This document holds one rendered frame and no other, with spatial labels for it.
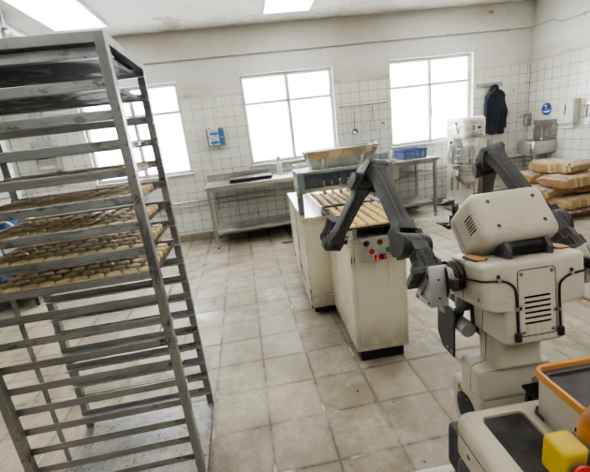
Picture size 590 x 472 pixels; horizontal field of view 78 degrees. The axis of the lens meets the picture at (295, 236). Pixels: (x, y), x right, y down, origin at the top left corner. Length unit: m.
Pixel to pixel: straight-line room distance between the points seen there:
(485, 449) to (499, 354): 0.32
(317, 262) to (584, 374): 2.14
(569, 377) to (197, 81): 5.54
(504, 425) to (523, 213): 0.51
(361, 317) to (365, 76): 4.51
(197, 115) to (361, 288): 4.24
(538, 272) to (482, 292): 0.15
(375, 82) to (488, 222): 5.32
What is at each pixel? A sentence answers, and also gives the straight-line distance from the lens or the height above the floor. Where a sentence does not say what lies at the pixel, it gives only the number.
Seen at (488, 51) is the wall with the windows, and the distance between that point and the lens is 7.16.
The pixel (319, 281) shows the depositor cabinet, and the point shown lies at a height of 0.31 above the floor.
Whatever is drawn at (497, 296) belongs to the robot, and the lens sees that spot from 1.04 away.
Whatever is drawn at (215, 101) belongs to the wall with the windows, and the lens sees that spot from 5.85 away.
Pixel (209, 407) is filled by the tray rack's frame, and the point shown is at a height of 0.15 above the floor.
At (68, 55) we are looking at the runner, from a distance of 1.38.
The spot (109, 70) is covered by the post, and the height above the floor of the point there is 1.71.
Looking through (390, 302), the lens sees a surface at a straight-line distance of 2.36.
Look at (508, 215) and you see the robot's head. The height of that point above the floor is 1.21.
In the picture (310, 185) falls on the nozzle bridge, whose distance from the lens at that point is 2.82.
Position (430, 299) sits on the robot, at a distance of 1.03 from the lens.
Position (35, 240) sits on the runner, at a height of 1.23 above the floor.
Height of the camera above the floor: 1.47
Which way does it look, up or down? 16 degrees down
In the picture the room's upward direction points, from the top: 7 degrees counter-clockwise
